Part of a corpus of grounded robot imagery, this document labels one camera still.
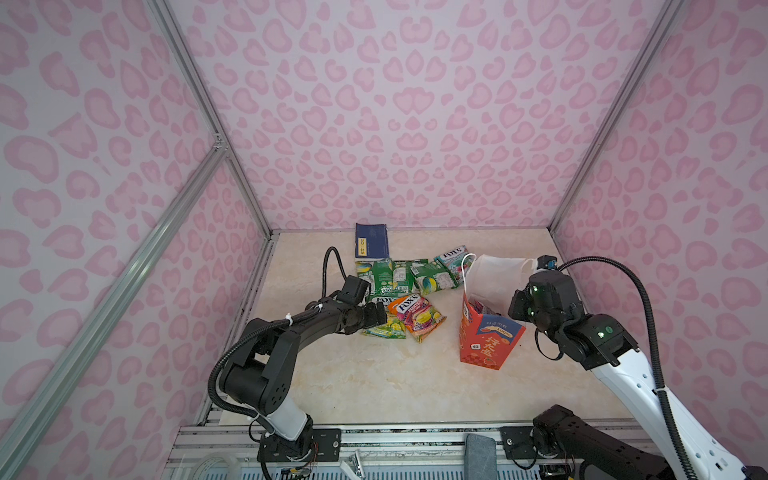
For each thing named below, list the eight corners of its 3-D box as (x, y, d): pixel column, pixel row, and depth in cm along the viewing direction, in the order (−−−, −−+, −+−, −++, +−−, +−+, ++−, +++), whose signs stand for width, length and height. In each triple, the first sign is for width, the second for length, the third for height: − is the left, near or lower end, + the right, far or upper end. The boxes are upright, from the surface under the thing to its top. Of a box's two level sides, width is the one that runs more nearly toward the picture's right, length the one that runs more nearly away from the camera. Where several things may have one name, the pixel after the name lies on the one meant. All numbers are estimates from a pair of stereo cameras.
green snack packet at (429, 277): (420, 299, 100) (421, 291, 97) (408, 275, 107) (408, 267, 103) (455, 287, 103) (457, 279, 99) (441, 265, 110) (442, 256, 106)
